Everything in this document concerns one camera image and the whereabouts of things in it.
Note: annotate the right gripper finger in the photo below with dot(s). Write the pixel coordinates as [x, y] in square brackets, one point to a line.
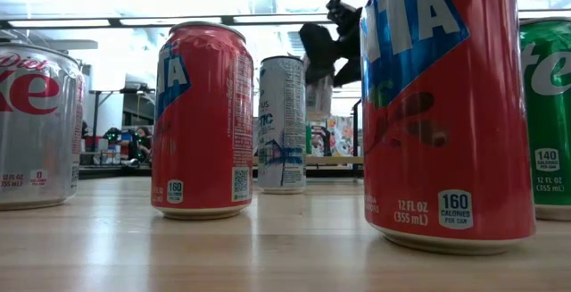
[350, 73]
[319, 48]

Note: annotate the silver Diet Coke can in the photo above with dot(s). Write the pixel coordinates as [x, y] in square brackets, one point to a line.
[40, 127]
[319, 104]

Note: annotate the orange Fanta can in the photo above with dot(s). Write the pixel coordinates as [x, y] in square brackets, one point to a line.
[446, 127]
[201, 127]

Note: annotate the ceiling air vent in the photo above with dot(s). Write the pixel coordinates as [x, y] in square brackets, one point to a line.
[293, 42]

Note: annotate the colourful patterned object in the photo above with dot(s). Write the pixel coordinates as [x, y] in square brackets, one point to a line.
[343, 133]

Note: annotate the black metal shelf stand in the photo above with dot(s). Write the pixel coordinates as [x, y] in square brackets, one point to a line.
[356, 140]

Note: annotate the white Celsius Arctic slim can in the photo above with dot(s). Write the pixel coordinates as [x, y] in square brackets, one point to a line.
[281, 127]

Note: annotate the person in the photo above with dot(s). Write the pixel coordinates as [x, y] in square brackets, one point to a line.
[143, 138]

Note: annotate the black table frame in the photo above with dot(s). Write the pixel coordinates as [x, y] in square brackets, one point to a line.
[102, 172]

